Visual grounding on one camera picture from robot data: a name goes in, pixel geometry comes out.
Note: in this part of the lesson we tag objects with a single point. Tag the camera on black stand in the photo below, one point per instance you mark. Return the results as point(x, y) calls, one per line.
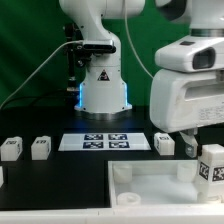
point(70, 50)

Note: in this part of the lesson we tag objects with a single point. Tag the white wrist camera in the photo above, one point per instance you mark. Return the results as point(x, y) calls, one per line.
point(192, 54)

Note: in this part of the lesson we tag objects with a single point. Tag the white square tabletop part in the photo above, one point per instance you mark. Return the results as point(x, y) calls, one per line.
point(157, 182)

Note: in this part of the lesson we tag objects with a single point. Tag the white sheet with tags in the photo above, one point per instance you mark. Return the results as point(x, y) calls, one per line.
point(104, 142)

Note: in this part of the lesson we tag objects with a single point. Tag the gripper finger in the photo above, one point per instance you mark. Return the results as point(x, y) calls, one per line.
point(191, 144)

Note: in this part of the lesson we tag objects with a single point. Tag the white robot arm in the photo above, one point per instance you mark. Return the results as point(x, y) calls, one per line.
point(103, 93)

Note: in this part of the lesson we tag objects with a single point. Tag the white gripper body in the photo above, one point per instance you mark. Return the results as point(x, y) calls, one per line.
point(182, 101)

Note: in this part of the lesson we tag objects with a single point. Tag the white front rail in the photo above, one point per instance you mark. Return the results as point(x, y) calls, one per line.
point(181, 214)

